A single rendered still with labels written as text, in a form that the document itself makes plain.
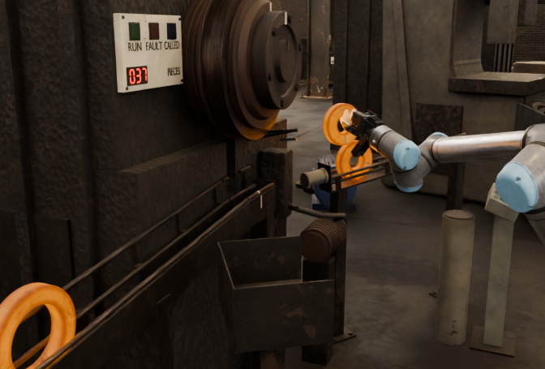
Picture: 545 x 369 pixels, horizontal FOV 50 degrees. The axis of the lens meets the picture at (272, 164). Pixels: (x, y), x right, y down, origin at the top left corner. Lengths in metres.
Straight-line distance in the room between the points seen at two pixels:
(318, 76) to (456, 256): 8.55
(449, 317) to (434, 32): 2.40
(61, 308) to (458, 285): 1.61
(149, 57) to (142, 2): 0.13
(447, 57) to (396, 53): 0.38
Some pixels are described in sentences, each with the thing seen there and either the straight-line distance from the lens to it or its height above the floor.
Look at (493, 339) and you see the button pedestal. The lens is 2.51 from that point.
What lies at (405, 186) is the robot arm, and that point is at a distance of 2.06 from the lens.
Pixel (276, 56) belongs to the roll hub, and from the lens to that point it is 1.67.
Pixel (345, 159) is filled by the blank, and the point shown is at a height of 0.73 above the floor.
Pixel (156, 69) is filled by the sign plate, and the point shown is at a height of 1.11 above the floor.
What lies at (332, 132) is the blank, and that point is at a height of 0.83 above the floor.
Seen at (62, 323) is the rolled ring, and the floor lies 0.67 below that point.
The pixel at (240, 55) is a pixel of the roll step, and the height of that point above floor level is 1.14.
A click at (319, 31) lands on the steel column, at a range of 10.65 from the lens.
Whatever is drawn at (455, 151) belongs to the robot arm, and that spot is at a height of 0.83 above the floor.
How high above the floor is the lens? 1.20
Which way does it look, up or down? 13 degrees down
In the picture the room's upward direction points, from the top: straight up
